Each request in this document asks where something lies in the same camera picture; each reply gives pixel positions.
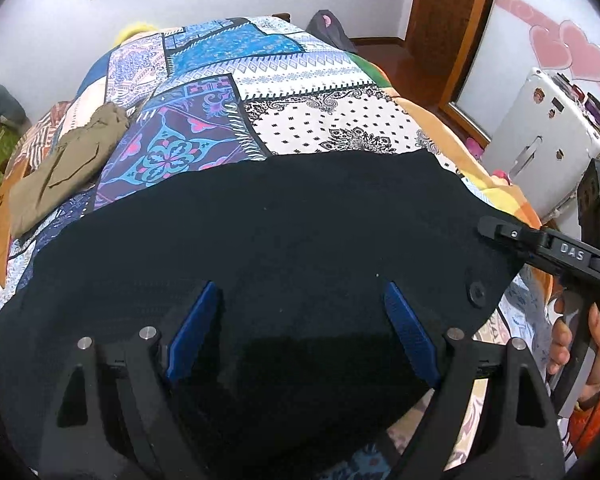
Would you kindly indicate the brown wooden door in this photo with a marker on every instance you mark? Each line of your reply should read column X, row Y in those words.
column 445, row 20

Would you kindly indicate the blue patchwork blanket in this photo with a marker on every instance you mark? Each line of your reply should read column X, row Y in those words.
column 300, row 120

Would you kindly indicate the khaki pants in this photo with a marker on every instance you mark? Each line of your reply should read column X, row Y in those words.
column 65, row 170

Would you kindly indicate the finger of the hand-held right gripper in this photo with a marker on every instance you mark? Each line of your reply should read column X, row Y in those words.
column 555, row 252

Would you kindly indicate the silver hard case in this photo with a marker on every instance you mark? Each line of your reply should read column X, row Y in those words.
column 540, row 145

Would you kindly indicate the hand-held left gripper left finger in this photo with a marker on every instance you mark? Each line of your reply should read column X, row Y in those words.
column 192, row 332

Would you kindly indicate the person's right forearm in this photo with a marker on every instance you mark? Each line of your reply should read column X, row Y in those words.
column 597, row 420

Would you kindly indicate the person's right hand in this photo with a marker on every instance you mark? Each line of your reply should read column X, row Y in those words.
column 559, row 345

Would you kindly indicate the grey body pillow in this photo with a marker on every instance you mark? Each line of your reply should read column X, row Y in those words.
column 2, row 105

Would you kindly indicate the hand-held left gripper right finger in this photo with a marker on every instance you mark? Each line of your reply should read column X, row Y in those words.
column 412, row 332

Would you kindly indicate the grey bag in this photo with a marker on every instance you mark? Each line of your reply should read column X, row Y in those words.
column 330, row 30

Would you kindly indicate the white sliding door with hearts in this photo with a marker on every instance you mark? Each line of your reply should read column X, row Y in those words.
column 555, row 15

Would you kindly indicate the yellow foam bumper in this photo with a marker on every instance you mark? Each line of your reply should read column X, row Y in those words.
column 135, row 28

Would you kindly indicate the black pants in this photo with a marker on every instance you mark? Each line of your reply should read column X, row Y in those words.
column 280, row 235

